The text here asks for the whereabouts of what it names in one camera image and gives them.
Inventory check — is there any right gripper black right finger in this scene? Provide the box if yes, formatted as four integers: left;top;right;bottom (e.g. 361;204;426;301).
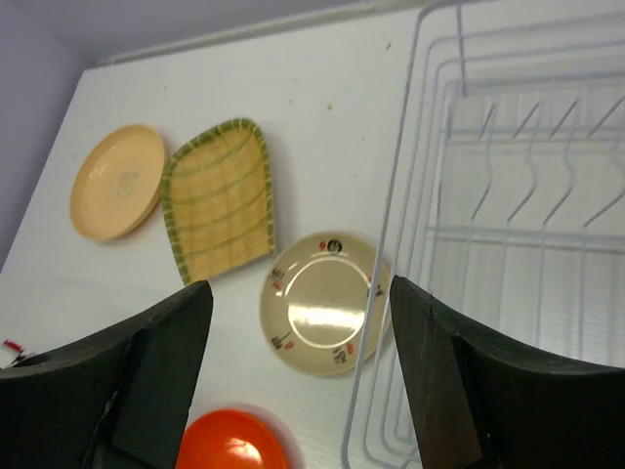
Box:
390;277;624;468

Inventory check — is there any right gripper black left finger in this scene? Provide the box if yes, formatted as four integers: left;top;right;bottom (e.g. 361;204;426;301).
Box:
1;280;214;468

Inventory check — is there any orange round plate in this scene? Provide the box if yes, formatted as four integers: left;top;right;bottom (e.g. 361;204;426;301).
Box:
176;408;290;468

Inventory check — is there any small beige patterned plate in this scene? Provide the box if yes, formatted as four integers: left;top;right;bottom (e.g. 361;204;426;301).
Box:
260;232;391;376

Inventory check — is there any round yellow plate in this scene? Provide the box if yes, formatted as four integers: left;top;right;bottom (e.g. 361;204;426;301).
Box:
69;124;167;242

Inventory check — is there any green yellow woven-pattern plate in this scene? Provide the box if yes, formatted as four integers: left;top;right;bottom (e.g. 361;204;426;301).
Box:
161;117;276;284

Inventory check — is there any white wire dish rack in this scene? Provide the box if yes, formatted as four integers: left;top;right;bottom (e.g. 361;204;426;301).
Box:
340;1;624;468

